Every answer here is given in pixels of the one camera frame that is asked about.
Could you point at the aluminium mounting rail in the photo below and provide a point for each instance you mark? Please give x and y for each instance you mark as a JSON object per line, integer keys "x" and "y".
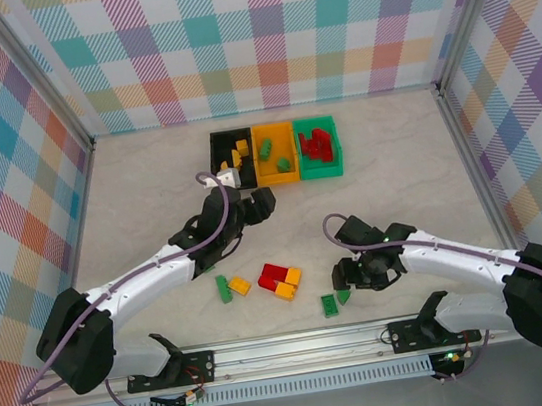
{"x": 297, "y": 351}

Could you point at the aluminium side rail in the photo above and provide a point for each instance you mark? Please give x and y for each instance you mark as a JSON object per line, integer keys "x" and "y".
{"x": 480, "y": 183}
{"x": 84, "y": 224}

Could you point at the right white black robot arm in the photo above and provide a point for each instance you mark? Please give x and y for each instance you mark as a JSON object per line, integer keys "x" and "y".
{"x": 460, "y": 257}

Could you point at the black plastic bin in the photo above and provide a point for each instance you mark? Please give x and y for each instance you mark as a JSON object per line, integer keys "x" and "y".
{"x": 227, "y": 141}

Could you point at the aluminium frame post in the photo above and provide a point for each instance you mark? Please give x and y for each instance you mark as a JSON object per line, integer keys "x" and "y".
{"x": 37, "y": 69}
{"x": 468, "y": 8}

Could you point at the yellow lego brick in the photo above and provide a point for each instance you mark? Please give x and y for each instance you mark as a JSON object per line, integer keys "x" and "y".
{"x": 223, "y": 166}
{"x": 239, "y": 285}
{"x": 242, "y": 147}
{"x": 286, "y": 292}
{"x": 293, "y": 274}
{"x": 235, "y": 160}

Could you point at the green plastic bin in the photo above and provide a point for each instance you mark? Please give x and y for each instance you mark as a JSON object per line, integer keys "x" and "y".
{"x": 322, "y": 169}

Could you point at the yellow plastic bin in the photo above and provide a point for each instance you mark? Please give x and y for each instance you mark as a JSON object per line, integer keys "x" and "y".
{"x": 283, "y": 138}

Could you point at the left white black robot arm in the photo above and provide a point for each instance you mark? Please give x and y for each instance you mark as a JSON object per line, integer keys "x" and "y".
{"x": 136, "y": 282}

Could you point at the yellow power connector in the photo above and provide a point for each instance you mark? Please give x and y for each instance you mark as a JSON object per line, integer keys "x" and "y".
{"x": 194, "y": 395}
{"x": 453, "y": 358}

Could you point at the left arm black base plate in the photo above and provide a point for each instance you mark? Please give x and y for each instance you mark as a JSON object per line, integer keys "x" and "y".
{"x": 200, "y": 362}

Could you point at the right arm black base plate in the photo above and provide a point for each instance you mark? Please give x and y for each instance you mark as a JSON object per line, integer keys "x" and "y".
{"x": 405, "y": 333}

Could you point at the sloped green lego brick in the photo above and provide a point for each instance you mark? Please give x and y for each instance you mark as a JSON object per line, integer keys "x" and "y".
{"x": 343, "y": 297}

